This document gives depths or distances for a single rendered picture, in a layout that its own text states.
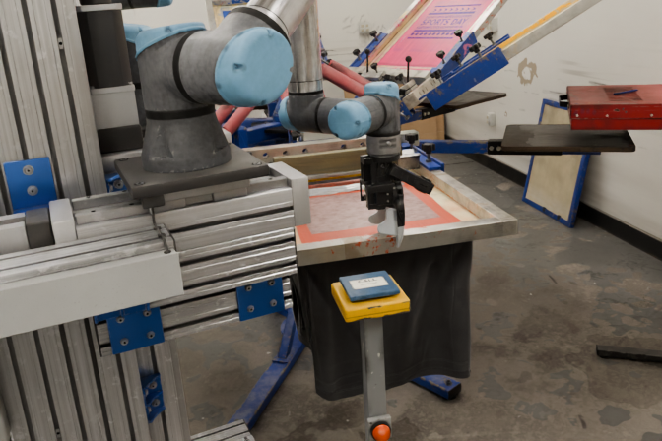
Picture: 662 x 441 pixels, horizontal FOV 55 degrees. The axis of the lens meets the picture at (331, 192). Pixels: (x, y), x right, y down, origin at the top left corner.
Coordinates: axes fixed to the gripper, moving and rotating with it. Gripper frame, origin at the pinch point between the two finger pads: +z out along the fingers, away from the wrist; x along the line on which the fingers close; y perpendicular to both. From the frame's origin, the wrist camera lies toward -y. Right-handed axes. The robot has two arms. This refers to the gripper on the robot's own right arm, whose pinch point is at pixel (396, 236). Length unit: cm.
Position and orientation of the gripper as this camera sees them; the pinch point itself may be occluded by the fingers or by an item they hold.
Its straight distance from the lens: 147.8
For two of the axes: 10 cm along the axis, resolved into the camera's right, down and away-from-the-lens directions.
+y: -9.7, 1.2, -1.9
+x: 2.1, 2.7, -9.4
